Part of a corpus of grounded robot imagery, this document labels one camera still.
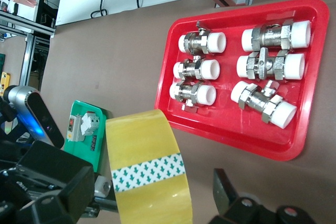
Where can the red tray holding valves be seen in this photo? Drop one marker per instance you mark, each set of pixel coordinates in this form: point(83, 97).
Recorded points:
point(231, 140)

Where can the aluminium shelf rack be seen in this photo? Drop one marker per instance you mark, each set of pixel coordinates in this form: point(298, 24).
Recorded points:
point(29, 24)

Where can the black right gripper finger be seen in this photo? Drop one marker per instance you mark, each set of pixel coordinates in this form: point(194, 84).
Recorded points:
point(225, 190)

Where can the yellow packing tape roll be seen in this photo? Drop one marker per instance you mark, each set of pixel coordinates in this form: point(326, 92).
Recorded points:
point(147, 140)

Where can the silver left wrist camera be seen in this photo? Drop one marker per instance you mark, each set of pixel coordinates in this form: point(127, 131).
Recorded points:
point(36, 113)

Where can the yellow control box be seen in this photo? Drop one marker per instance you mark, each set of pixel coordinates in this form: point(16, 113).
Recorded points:
point(4, 83)

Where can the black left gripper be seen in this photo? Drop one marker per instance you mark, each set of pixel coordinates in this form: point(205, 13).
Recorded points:
point(47, 176)

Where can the small black terminal block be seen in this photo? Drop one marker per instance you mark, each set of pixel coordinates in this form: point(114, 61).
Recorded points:
point(93, 143)

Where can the tilted metal valve white caps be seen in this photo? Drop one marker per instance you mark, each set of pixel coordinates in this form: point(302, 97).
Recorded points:
point(262, 104)

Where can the green plastic tray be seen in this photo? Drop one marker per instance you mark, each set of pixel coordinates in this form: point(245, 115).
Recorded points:
point(78, 153)

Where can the white circuit breaker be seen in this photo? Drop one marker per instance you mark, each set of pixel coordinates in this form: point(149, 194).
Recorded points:
point(90, 123)

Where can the grey switch box red button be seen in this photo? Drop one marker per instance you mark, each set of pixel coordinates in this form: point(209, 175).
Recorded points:
point(74, 129)

